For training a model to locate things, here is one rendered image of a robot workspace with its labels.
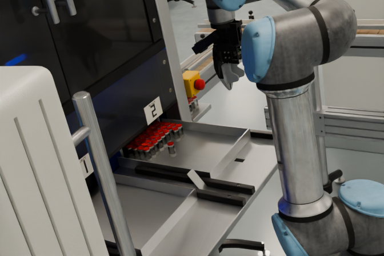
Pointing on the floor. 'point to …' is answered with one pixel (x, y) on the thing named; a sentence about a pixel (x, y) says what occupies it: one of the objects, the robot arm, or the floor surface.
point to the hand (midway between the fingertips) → (227, 85)
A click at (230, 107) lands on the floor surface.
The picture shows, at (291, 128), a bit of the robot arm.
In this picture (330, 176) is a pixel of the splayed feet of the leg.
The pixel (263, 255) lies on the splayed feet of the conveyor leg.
